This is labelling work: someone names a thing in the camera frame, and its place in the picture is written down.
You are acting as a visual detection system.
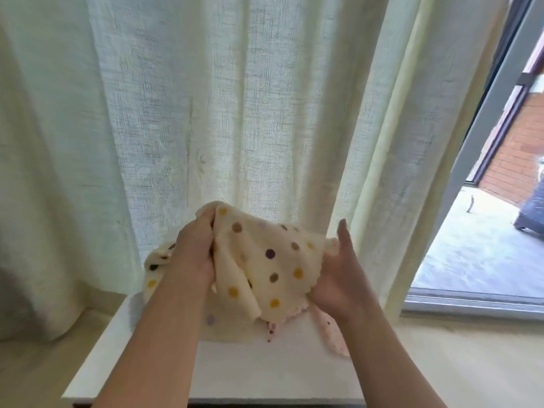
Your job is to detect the person's right hand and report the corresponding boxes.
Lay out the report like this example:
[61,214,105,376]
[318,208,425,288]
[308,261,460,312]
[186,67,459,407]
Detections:
[306,219,377,324]

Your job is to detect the person's left hand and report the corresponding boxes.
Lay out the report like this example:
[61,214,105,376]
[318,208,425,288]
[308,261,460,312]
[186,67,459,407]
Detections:
[165,215,218,290]

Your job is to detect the pink floral cloths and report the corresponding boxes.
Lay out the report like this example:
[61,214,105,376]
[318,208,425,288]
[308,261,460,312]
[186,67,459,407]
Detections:
[263,301,351,358]

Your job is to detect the person's left forearm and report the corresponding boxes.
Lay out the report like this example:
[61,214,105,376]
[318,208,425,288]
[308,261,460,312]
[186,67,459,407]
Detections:
[93,276,214,408]

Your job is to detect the person's right forearm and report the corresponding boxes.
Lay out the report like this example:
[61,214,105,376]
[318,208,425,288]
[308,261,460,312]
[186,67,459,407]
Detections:
[340,301,447,408]

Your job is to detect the white table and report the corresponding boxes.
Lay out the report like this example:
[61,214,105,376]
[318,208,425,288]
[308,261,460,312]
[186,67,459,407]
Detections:
[61,288,368,408]

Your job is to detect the white linen curtain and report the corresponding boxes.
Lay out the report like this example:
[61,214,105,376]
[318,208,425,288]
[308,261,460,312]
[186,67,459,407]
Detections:
[0,0,511,341]

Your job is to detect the dark blue tarpaulin cover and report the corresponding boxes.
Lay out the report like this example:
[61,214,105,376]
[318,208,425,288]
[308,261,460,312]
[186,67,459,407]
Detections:
[513,174,544,240]

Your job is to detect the white sliding door frame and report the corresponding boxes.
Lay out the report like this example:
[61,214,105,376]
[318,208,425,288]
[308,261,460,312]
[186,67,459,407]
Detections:
[403,0,544,320]

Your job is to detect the dark balcony window frame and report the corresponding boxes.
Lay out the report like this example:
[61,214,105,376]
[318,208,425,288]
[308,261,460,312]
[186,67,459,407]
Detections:
[466,72,537,188]

